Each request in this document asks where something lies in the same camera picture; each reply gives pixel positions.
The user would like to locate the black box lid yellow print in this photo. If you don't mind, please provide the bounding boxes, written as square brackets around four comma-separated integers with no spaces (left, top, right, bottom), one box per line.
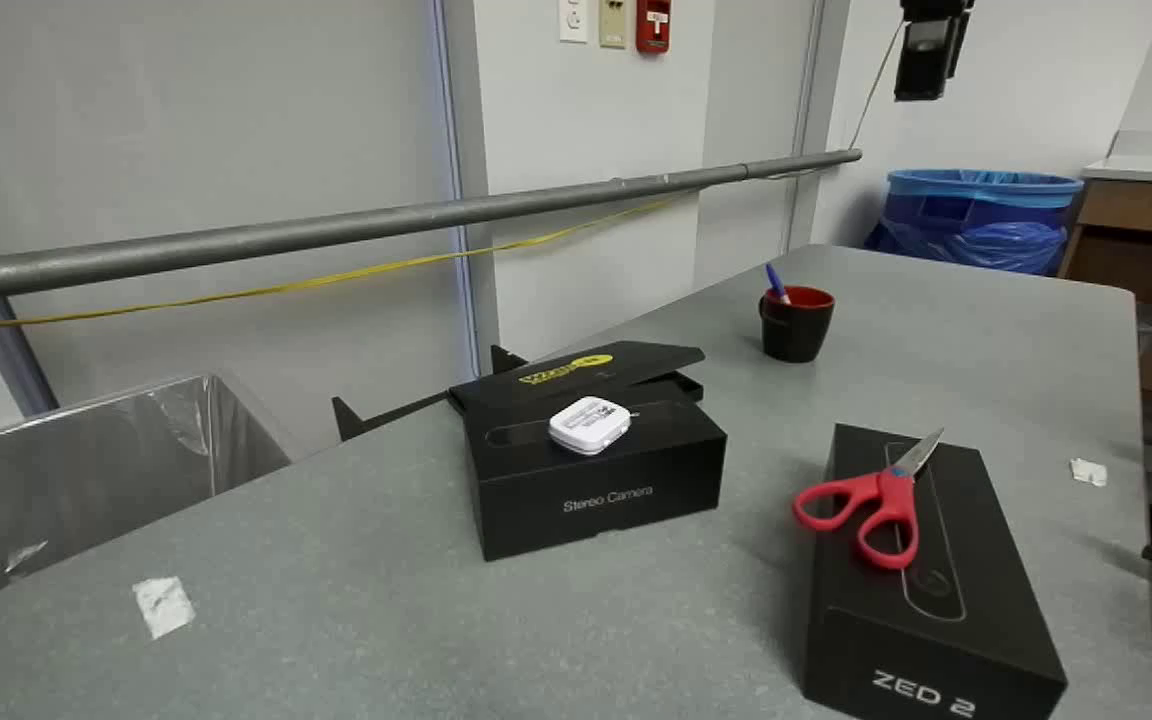
[328,336,706,445]

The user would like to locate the wooden desk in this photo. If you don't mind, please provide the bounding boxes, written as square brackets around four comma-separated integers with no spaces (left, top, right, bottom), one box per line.
[1056,128,1152,402]

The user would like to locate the red handled scissors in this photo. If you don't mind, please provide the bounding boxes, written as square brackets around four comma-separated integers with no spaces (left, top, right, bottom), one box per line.
[786,428,948,574]

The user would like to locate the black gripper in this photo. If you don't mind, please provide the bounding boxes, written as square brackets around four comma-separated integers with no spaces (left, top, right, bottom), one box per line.
[891,0,978,104]

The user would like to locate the beige wall plate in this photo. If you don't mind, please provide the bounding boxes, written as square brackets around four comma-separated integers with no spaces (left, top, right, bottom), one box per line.
[594,0,633,51]

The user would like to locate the yellow cable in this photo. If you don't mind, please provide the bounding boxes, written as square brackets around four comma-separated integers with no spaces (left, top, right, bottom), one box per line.
[0,196,687,343]

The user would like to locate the white light switch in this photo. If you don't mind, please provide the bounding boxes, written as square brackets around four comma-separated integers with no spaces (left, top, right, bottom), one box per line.
[554,0,594,46]

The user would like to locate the grey bin with plastic liner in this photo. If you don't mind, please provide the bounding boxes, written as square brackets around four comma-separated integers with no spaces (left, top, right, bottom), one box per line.
[0,372,296,633]

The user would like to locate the black stereo camera box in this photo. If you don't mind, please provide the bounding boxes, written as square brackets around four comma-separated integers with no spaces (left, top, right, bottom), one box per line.
[458,376,733,562]

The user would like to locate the small white device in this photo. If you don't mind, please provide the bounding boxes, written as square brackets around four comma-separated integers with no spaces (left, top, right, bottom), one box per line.
[543,392,636,461]

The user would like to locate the black mug red inside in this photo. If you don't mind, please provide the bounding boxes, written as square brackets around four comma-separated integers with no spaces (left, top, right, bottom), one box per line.
[754,283,838,369]

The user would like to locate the red fire alarm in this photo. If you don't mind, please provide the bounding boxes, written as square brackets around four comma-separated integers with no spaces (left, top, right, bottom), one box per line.
[633,0,674,58]

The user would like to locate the blue marker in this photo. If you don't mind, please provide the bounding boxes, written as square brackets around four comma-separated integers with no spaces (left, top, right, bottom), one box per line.
[761,258,791,312]

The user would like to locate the blue bin with bag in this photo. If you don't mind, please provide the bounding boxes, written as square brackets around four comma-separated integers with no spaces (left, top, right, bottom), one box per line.
[860,163,1089,279]

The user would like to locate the black ZED 2 box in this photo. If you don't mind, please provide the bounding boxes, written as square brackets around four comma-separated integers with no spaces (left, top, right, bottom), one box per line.
[798,419,1073,720]

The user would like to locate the grey metal pole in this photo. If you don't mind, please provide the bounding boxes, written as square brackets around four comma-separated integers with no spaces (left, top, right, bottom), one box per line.
[0,143,867,308]

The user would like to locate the large white tape piece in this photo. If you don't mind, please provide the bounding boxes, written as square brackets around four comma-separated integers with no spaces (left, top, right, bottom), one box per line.
[126,570,201,645]

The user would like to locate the blue wall conduit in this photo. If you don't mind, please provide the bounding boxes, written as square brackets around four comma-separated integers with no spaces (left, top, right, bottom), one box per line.
[419,0,489,382]

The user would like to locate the thin grey cable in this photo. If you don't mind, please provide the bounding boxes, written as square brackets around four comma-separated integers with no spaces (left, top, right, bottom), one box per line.
[843,15,902,150]

